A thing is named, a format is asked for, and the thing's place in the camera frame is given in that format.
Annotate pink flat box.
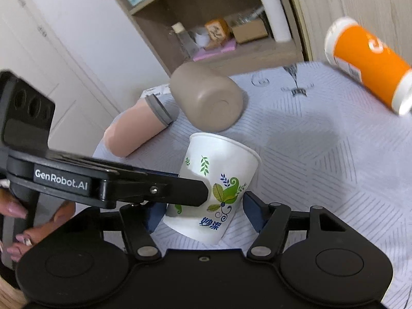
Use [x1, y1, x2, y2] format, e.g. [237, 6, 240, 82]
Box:
[192, 38, 237, 62]

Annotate white paper towel roll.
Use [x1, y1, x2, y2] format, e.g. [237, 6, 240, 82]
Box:
[261, 0, 292, 42]

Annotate clear bottle beige cap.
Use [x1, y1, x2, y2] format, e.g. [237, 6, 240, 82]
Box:
[172, 22, 199, 59]

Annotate light wood wardrobe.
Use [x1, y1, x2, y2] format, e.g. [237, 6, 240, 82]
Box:
[292, 0, 411, 64]

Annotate white floral paper cup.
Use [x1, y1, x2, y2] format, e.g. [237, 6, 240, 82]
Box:
[164, 133, 261, 245]

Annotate orange paper cup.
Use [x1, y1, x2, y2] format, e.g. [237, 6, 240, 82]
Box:
[324, 17, 411, 116]

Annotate small cardboard box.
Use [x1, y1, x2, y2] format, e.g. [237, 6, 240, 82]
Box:
[232, 18, 268, 44]

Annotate orange floral box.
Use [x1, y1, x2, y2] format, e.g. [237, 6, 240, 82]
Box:
[205, 18, 230, 45]

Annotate pink cup grey band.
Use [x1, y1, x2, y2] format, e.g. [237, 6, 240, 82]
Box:
[103, 94, 179, 158]

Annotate left hand pink nails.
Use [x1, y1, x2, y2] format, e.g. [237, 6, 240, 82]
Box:
[1, 188, 76, 262]

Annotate lavender patterned tablecloth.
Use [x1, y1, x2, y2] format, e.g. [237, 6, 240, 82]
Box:
[93, 60, 412, 309]

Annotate taupe plastic cup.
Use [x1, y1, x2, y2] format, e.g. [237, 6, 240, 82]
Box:
[170, 62, 244, 133]

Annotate small white cup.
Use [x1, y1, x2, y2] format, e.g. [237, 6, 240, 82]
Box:
[192, 27, 211, 48]

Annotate wooden bookshelf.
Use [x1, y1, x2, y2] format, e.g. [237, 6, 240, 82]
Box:
[116, 0, 306, 75]

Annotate white door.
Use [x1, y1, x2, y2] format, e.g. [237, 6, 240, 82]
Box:
[1, 0, 118, 144]

